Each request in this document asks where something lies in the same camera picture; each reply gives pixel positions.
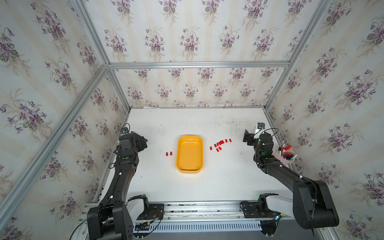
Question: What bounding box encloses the yellow plastic storage tray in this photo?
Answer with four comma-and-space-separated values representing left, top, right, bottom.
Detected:
176, 135, 204, 174

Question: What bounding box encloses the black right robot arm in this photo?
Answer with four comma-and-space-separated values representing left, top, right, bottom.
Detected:
243, 130, 340, 230

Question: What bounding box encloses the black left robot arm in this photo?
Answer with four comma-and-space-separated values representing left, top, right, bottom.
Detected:
70, 127, 150, 240

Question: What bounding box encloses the pink pen cup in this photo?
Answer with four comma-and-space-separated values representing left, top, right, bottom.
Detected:
272, 143, 298, 167

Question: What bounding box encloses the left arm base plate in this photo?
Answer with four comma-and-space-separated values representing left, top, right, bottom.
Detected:
137, 204, 165, 221

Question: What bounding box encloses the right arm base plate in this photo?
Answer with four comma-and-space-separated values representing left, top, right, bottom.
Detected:
240, 201, 281, 219

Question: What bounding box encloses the aluminium mounting rail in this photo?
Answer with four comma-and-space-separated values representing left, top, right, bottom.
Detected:
88, 201, 296, 230

